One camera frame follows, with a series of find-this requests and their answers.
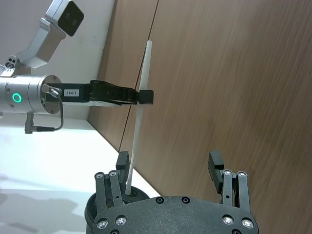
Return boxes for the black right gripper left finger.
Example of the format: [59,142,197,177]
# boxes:
[94,151,130,216]

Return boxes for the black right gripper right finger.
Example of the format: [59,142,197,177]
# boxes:
[206,150,251,213]

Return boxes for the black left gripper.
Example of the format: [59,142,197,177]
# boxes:
[46,79,155,108]

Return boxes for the white translucent drinking straw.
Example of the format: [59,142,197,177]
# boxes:
[124,40,153,195]

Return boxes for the thin dark wrist cable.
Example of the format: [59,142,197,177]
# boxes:
[24,85,65,135]

